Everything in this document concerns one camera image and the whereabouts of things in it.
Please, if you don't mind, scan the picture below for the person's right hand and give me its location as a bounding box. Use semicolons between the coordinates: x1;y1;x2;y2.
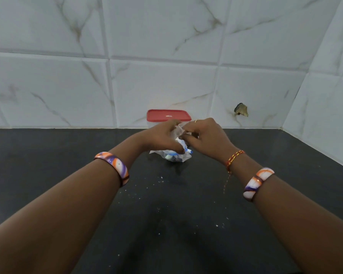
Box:
178;118;238;163

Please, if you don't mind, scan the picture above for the person's left hand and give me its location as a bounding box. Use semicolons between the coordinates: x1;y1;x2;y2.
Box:
140;119;186;155

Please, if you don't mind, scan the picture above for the small spice pouch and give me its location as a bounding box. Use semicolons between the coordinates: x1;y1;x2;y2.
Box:
170;122;194;141

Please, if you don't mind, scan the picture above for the large clear blue-zip bag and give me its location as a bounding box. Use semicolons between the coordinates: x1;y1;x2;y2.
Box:
149;137;194;163

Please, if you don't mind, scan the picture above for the person's left forearm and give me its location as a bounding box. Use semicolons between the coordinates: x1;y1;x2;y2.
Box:
0;131;152;274

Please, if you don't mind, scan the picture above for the person's right forearm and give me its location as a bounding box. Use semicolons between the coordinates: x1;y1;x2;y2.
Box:
226;151;343;274

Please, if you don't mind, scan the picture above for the orange purple white bangle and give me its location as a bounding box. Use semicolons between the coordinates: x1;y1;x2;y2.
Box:
93;151;130;188
243;167;275;202

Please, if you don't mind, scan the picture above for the red yellow thread bracelet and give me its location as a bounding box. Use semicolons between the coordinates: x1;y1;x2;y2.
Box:
223;150;245;194

